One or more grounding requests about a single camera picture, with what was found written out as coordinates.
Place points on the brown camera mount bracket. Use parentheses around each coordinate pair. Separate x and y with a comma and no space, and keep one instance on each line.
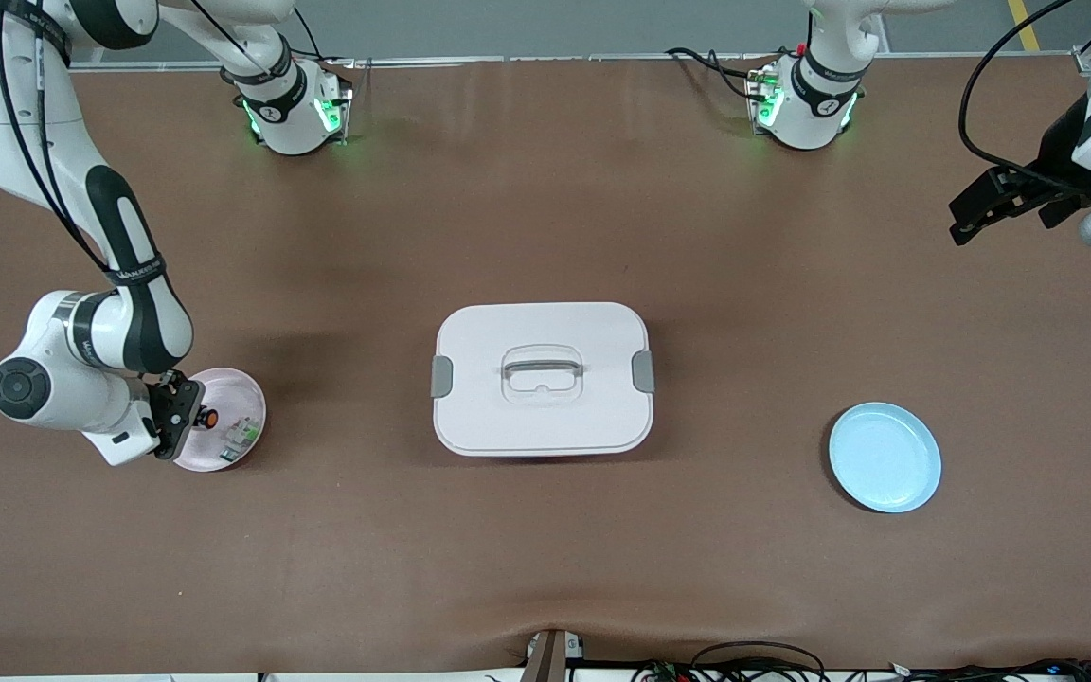
(550,655)

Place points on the white lidded storage box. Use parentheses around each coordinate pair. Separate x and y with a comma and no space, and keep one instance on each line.
(545,417)

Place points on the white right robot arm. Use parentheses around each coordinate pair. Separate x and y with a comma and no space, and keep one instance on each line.
(44,142)

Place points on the pink round plate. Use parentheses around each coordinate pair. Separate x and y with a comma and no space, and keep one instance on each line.
(233,393)

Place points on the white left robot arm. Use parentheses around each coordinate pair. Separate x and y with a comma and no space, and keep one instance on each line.
(806,118)

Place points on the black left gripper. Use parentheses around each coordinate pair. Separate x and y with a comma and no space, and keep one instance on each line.
(1060,159)

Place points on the light blue round plate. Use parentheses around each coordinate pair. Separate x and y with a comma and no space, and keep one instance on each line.
(886,459)

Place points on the small green white component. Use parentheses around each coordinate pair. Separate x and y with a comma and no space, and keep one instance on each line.
(241,438)

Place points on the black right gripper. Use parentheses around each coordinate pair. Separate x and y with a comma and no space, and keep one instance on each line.
(157,403)

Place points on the grey box latch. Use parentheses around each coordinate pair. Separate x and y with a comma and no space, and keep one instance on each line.
(441,377)
(643,371)

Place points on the orange push button switch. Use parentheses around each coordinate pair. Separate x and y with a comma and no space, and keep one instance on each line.
(207,418)

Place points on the brown table mat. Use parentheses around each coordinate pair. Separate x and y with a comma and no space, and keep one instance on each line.
(545,189)

